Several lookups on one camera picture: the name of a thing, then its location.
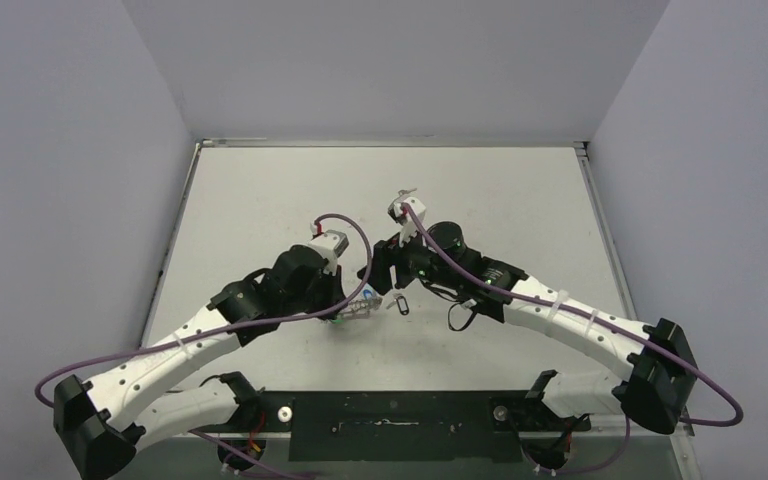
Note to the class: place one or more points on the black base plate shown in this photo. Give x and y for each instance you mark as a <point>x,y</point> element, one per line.
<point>402,425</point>

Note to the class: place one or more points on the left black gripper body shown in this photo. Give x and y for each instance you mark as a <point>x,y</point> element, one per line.
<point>334,293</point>

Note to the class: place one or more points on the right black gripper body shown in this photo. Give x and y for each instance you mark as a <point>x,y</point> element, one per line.
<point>383,263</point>

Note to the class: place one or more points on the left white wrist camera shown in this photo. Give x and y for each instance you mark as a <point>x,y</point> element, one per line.
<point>330,245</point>

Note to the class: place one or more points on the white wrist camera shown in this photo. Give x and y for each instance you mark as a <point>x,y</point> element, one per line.
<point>330,245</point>
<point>405,211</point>

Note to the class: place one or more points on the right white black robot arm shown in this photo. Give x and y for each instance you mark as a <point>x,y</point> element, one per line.
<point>644,374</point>

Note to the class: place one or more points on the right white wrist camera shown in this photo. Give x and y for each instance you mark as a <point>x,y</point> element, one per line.
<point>405,211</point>

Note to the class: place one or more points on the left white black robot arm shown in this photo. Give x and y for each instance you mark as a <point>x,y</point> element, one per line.
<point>105,420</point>

